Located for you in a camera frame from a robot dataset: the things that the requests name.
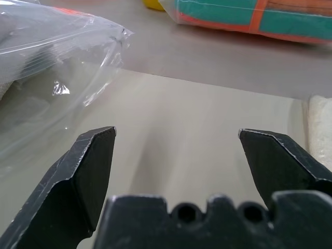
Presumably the beige fabric cap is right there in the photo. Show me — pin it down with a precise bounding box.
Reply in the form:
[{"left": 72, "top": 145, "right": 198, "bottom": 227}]
[{"left": 0, "top": 15, "right": 65, "bottom": 104}]

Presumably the large clear plastic bag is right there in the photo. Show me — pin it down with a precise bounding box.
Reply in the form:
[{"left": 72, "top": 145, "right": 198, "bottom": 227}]
[{"left": 0, "top": 0, "right": 135, "bottom": 182}]

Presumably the white folded cloth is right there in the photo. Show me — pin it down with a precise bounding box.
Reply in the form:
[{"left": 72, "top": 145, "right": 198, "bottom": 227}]
[{"left": 307, "top": 95, "right": 332, "bottom": 168}]

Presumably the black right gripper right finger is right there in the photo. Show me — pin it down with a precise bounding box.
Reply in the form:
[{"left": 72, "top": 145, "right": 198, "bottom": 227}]
[{"left": 238, "top": 128, "right": 332, "bottom": 209}]

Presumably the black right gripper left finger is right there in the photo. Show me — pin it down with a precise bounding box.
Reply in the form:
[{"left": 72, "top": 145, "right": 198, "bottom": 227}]
[{"left": 0, "top": 126, "right": 116, "bottom": 249}]

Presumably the yellow green toy pear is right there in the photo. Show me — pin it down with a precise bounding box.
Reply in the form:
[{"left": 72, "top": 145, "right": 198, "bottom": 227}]
[{"left": 143, "top": 0, "right": 166, "bottom": 12}]

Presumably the teal and orange pouch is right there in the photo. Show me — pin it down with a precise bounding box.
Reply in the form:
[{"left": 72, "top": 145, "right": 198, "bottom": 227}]
[{"left": 174, "top": 0, "right": 332, "bottom": 44}]

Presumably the teal and orange packaged cloth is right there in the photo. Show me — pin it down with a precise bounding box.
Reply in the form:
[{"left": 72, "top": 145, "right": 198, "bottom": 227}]
[{"left": 158, "top": 0, "right": 332, "bottom": 47}]

